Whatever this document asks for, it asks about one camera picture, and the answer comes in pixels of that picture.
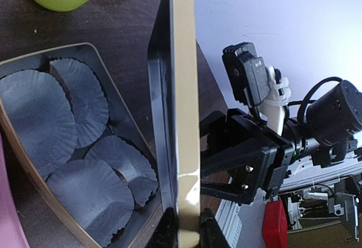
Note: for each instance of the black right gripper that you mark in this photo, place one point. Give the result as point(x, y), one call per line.
point(254, 156)

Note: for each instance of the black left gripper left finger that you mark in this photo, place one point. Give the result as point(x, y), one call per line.
point(165, 234)

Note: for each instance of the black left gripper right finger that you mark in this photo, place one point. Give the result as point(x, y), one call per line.
point(211, 235)

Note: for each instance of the bear print tin lid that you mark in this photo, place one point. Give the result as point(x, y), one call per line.
point(173, 81)

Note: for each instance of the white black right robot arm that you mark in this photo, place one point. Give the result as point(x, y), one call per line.
point(324, 129)

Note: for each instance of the red box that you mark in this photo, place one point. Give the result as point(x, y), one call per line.
point(275, 225)

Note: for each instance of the white paper cupcake liner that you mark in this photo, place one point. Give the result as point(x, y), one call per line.
point(95, 196)
point(41, 116)
point(130, 163)
point(87, 99)

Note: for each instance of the pink plastic tray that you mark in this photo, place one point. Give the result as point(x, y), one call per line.
point(12, 234)

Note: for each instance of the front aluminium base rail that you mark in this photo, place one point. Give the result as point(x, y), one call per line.
point(229, 221)

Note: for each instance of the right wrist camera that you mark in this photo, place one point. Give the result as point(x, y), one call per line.
point(263, 89)

